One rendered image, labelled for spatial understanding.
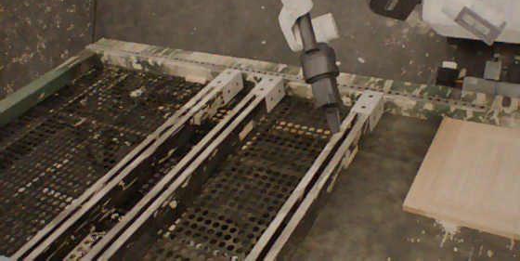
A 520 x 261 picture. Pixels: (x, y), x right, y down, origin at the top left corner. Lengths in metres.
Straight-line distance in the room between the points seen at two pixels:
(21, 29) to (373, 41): 2.68
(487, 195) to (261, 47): 1.81
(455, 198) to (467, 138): 0.25
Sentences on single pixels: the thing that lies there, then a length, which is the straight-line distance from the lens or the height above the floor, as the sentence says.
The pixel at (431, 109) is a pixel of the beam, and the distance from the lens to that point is 1.67.
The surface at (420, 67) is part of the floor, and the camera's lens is 2.61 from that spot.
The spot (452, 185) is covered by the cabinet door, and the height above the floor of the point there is 1.13.
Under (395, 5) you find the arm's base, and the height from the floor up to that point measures 1.33.
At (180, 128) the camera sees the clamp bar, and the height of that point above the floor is 1.22.
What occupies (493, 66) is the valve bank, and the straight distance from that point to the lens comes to 1.79.
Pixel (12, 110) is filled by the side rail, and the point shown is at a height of 1.27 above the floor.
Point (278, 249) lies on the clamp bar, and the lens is 1.20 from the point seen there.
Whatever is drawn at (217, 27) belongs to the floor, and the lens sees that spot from 3.11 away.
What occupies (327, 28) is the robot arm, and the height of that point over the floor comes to 1.35.
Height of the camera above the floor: 2.54
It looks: 62 degrees down
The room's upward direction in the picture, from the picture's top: 87 degrees counter-clockwise
